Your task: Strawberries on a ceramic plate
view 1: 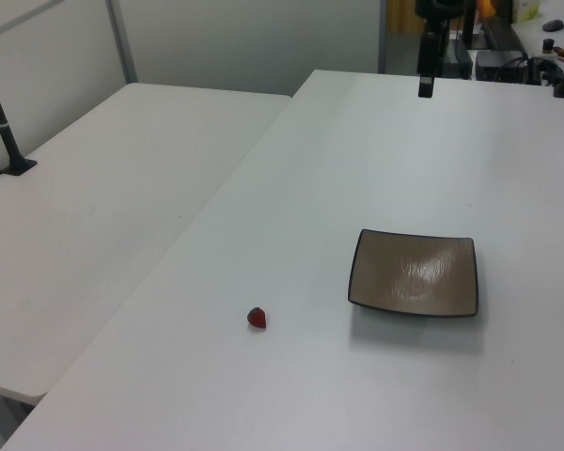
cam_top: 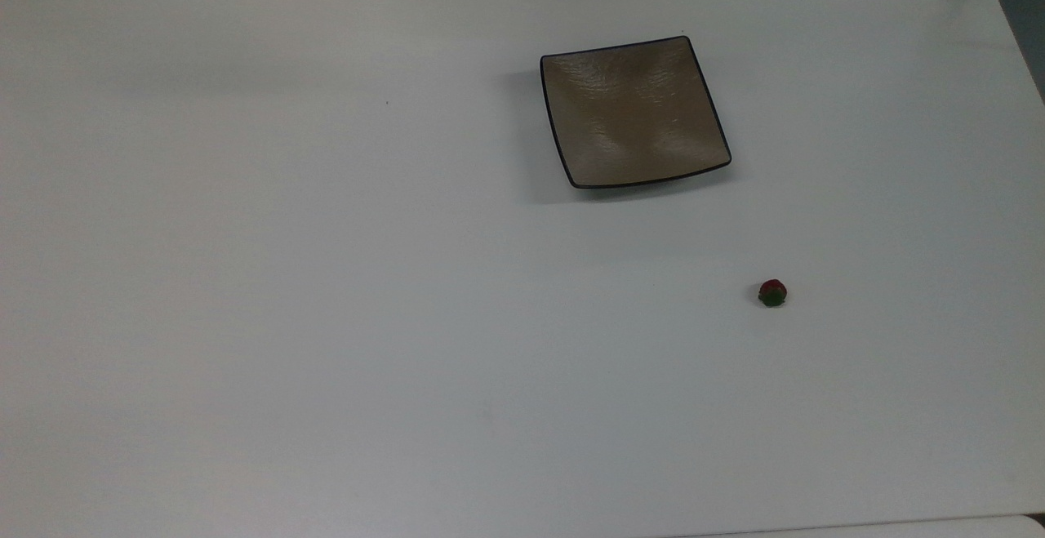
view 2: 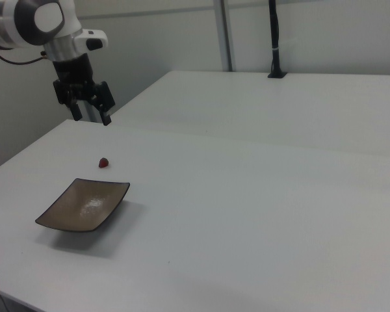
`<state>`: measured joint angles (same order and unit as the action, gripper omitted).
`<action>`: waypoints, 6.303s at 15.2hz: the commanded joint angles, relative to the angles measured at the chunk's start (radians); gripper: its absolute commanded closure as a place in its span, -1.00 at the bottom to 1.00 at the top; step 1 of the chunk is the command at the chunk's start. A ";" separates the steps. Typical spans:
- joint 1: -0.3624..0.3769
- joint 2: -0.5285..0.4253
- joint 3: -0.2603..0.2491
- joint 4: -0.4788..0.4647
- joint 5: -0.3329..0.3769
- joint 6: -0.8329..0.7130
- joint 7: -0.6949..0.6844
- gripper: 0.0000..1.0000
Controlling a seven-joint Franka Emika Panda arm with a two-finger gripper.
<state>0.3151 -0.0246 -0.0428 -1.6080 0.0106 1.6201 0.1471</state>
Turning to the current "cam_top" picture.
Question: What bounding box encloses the square brown ceramic plate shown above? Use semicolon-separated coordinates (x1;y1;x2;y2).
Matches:
539;35;732;190

